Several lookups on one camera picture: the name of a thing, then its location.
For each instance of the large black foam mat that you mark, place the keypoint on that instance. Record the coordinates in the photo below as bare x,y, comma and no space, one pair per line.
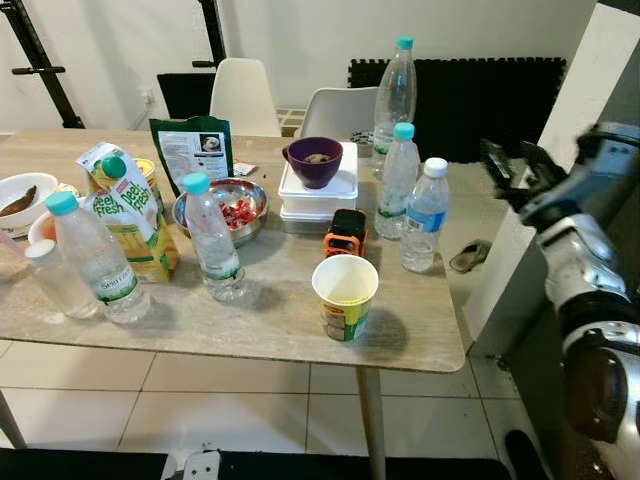
480,105

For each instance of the yellow tin can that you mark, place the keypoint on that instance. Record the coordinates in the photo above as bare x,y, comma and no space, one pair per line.
150,175

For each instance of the yellow green paper cup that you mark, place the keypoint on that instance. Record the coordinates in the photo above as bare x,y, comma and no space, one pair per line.
346,300

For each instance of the white-capped blue-label water bottle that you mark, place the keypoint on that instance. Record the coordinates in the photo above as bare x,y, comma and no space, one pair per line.
426,220

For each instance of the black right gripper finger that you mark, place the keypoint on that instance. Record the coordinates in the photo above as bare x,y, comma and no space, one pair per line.
540,173
500,166

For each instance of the small black foam panel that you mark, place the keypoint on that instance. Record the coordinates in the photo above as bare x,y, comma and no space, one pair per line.
185,95

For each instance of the purple plastic bowl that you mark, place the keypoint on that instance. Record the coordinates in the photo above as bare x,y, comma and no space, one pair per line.
312,168

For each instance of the small white sachet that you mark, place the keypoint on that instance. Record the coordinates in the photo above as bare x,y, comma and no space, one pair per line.
243,169

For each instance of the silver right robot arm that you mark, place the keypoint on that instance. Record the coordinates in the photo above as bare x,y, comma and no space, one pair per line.
590,270

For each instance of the dark slipper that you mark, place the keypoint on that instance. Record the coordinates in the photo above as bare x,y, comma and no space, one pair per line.
470,257

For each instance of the black metal pole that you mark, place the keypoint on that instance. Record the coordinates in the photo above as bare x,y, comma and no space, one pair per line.
212,35

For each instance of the dark grey fridge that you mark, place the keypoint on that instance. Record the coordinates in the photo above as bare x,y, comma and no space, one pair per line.
628,60

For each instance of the white ceramic bowl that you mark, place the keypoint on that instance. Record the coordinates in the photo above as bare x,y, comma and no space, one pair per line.
25,200

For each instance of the green food pouch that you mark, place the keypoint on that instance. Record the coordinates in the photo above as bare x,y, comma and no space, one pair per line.
192,150

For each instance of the metal table leg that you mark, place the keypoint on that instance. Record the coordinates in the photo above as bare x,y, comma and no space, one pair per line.
10,420
371,420

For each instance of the small clear white-capped bottle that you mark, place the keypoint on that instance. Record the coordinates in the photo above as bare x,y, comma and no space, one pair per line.
60,285

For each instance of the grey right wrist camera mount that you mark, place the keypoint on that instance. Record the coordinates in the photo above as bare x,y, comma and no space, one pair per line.
603,160

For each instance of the white lidded food container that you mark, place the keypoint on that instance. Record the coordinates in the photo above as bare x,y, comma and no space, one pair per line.
345,182
320,212

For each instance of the steel bowl with red candies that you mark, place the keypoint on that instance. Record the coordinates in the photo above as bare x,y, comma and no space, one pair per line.
250,205

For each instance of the orange black tape measure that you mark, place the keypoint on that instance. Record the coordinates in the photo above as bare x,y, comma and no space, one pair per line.
345,235

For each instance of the tall clear teal-capped bottle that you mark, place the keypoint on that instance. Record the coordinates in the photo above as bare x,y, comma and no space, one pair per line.
396,90

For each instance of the yellow green juice carton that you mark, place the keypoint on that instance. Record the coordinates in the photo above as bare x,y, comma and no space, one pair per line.
130,215

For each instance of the white plastic chair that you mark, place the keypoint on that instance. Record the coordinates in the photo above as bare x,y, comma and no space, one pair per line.
338,112
245,95

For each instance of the black metal stand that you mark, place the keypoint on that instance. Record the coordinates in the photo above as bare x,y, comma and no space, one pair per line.
40,65

